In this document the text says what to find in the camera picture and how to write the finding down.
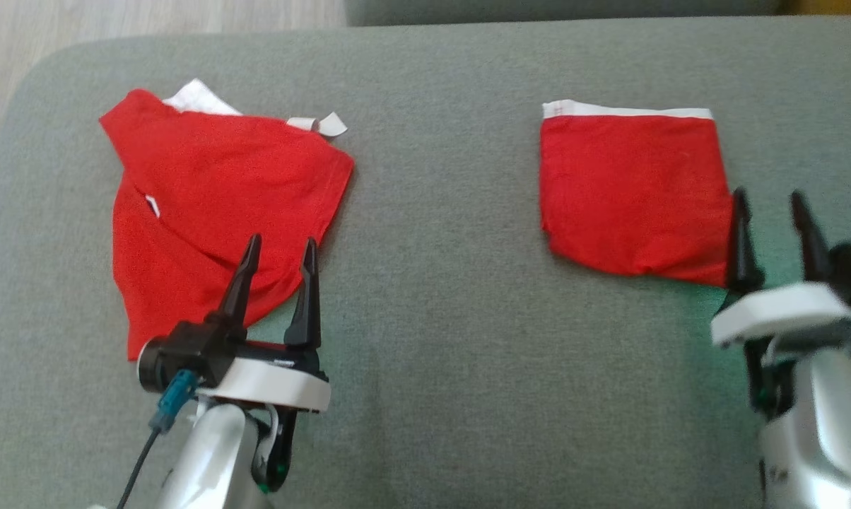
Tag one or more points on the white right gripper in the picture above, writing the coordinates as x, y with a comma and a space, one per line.
779, 311

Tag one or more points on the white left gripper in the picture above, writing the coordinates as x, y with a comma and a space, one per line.
277, 385

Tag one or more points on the red basketball jersey white sleeves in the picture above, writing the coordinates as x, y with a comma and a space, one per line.
220, 184

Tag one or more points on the red shorts white trim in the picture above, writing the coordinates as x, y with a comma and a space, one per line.
630, 198

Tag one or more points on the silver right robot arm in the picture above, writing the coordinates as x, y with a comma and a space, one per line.
835, 424

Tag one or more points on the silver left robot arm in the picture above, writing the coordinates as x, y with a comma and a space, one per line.
213, 452

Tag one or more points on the grey sofa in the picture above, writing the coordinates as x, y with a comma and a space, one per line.
432, 318

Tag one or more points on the yellow object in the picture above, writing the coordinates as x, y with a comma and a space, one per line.
835, 6

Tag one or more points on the grey-green fabric sofa block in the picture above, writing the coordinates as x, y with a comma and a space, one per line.
538, 10

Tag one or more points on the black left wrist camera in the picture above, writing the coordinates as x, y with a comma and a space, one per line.
185, 353

